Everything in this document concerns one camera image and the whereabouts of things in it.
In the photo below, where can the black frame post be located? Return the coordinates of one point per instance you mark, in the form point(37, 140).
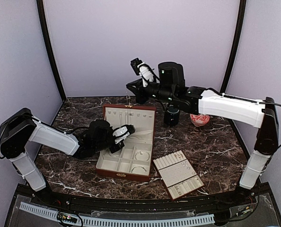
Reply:
point(49, 49)
point(235, 44)

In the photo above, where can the red jewelry box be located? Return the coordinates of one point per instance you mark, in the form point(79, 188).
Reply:
point(133, 161)

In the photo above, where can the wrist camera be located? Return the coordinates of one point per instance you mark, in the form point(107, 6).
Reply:
point(168, 73)
point(102, 131)

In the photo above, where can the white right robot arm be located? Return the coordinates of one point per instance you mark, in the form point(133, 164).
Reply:
point(258, 113)

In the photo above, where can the white slotted cable duct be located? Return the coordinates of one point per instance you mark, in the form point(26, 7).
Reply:
point(113, 220)

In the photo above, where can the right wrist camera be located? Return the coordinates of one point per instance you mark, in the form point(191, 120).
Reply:
point(168, 73)

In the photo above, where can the left black frame post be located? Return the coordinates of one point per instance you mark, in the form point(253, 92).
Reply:
point(49, 49)

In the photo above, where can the red jewelry tray insert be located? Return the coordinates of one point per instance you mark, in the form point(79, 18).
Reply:
point(177, 174)

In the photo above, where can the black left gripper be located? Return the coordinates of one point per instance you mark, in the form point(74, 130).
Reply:
point(122, 145)

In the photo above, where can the red white patterned bowl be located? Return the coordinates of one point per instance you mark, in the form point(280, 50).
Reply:
point(199, 120)

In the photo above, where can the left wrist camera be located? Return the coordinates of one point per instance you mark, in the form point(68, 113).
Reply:
point(102, 131)

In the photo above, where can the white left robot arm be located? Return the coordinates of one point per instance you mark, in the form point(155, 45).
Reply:
point(23, 127)

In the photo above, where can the dark green mug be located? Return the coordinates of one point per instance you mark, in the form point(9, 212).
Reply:
point(171, 116)

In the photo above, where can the right black frame post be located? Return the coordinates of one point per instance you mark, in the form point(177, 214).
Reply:
point(235, 44)

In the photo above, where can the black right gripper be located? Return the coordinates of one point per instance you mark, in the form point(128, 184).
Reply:
point(141, 98)

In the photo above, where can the black front table rail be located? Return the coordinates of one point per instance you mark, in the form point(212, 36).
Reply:
point(148, 196)

